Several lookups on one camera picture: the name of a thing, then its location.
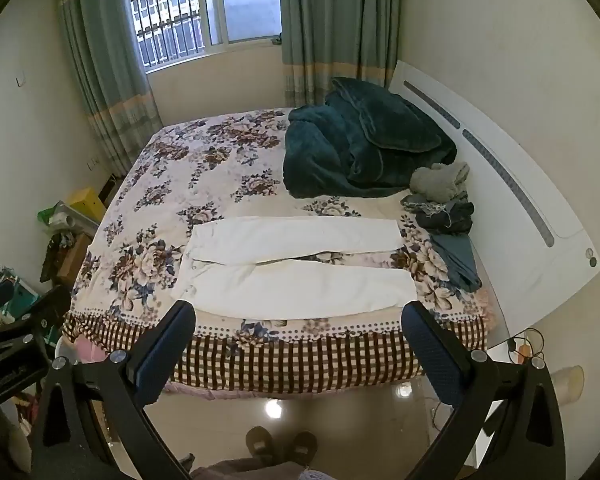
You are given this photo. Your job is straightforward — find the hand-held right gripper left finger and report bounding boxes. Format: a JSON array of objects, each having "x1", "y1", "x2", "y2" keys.
[{"x1": 30, "y1": 300, "x2": 197, "y2": 480}]

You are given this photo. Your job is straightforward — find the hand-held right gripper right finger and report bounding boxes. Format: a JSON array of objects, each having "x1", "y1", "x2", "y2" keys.
[{"x1": 401, "y1": 302, "x2": 566, "y2": 480}]

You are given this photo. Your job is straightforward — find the white pants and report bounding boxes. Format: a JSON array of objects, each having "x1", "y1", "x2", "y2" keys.
[{"x1": 170, "y1": 216, "x2": 431, "y2": 321}]

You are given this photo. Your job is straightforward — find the teal shelf rack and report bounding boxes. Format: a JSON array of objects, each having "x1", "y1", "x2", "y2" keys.
[{"x1": 0, "y1": 265, "x2": 41, "y2": 331}]

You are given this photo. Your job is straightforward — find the cardboard box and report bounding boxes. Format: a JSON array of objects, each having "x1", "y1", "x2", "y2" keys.
[{"x1": 55, "y1": 232, "x2": 93, "y2": 286}]

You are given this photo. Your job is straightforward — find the green plastic bag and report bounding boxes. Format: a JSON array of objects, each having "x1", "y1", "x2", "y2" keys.
[{"x1": 36, "y1": 201, "x2": 66, "y2": 223}]

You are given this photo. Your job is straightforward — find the blue-grey cloth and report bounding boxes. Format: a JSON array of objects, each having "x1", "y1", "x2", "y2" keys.
[{"x1": 430, "y1": 232, "x2": 482, "y2": 292}]

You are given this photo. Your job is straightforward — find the yellow box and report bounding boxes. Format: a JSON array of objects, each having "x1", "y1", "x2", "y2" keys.
[{"x1": 67, "y1": 187, "x2": 108, "y2": 223}]

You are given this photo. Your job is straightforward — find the person's left slipper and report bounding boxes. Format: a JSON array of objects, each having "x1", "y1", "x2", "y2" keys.
[{"x1": 245, "y1": 426, "x2": 276, "y2": 461}]

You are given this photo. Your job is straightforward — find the person's slipper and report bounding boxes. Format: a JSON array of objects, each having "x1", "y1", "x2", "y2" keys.
[
  {"x1": 285, "y1": 431, "x2": 318, "y2": 463},
  {"x1": 245, "y1": 426, "x2": 276, "y2": 461}
]

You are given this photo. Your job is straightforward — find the cream plastic cup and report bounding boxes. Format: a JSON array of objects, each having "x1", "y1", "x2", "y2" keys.
[{"x1": 550, "y1": 365, "x2": 586, "y2": 403}]

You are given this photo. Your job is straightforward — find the dark clothes pile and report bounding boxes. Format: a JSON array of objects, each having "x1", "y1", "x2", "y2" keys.
[{"x1": 401, "y1": 195, "x2": 476, "y2": 236}]

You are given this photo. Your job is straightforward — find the person's clothing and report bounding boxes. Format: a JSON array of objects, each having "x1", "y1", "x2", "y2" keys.
[{"x1": 190, "y1": 457, "x2": 331, "y2": 480}]

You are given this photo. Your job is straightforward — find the person's right slipper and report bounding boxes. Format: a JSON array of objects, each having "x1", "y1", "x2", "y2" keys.
[{"x1": 285, "y1": 431, "x2": 318, "y2": 463}]

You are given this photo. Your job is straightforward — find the grey-green crumpled cloth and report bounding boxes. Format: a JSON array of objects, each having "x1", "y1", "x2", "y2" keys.
[{"x1": 410, "y1": 161, "x2": 471, "y2": 202}]

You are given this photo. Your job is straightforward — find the bed with floral sheet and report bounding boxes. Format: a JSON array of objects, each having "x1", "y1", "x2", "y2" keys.
[{"x1": 62, "y1": 107, "x2": 496, "y2": 401}]

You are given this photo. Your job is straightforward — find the dark green plush blanket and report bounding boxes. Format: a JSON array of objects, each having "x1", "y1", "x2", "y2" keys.
[{"x1": 283, "y1": 76, "x2": 458, "y2": 198}]

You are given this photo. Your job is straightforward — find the white headboard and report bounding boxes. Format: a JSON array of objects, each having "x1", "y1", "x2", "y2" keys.
[{"x1": 387, "y1": 60, "x2": 600, "y2": 341}]

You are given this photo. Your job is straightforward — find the green striped curtain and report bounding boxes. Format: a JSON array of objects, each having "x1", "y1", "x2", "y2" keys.
[
  {"x1": 55, "y1": 0, "x2": 163, "y2": 171},
  {"x1": 278, "y1": 0, "x2": 401, "y2": 108}
]

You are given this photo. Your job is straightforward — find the barred window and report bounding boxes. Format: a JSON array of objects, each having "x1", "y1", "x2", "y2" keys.
[{"x1": 125, "y1": 0, "x2": 283, "y2": 68}]

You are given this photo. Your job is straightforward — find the tangled cables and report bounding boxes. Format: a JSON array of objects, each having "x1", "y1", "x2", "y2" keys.
[{"x1": 505, "y1": 327, "x2": 546, "y2": 366}]

